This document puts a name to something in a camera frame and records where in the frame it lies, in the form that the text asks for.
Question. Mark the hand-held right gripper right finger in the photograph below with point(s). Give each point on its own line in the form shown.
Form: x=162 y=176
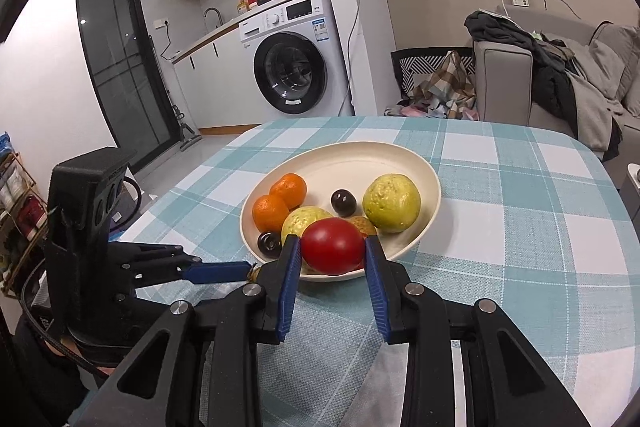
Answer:
x=377 y=297

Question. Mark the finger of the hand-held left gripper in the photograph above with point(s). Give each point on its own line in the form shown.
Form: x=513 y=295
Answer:
x=155 y=282
x=220 y=272

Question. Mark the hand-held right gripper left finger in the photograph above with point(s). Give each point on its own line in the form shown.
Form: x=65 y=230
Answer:
x=289 y=297

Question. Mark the dark purple plum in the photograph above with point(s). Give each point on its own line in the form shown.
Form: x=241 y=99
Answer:
x=343 y=202
x=269 y=243

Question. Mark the red tomato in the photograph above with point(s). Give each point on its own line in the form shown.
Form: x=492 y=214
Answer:
x=332 y=246

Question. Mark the brown longan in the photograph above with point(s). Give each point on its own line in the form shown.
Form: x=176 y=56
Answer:
x=362 y=224

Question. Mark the small yellow-green guava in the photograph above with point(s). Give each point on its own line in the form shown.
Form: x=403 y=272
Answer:
x=305 y=222

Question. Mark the orange mandarin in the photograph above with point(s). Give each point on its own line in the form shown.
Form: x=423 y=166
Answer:
x=288 y=191
x=270 y=213

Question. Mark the large yellow guava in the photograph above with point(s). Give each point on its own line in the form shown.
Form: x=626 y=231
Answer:
x=391 y=202

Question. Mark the cream oval plate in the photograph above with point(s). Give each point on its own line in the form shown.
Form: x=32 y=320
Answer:
x=350 y=167

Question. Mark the person's left hand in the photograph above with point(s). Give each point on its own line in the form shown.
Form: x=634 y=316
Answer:
x=56 y=349

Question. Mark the grey floor mop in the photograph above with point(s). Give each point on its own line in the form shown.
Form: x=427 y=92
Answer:
x=187 y=134

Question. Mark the teal checked tablecloth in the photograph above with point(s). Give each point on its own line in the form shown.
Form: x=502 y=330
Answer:
x=500 y=207

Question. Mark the black framed glass door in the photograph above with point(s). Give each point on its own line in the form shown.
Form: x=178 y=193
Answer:
x=120 y=67

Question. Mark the kitchen counter cabinet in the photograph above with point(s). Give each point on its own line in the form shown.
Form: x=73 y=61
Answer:
x=215 y=77

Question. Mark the checked cloth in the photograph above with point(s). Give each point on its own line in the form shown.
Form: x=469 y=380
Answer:
x=447 y=82

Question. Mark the black patterned chair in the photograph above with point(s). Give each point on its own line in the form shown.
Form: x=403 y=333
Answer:
x=405 y=72

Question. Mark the white washing machine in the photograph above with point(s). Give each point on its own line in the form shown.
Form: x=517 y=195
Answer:
x=295 y=57

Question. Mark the chrome faucet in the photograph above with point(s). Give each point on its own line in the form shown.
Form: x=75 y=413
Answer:
x=212 y=14

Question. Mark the grey sofa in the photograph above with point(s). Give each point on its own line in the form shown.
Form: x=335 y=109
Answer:
x=505 y=77

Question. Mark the yellow bottle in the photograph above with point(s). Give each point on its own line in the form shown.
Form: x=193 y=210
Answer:
x=242 y=6

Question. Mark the dark jacket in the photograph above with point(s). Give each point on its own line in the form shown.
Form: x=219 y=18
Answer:
x=545 y=72

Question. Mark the grey garment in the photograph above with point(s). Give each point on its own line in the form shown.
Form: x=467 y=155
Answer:
x=592 y=107

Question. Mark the grey pillow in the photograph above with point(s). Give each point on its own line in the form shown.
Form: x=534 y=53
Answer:
x=617 y=67

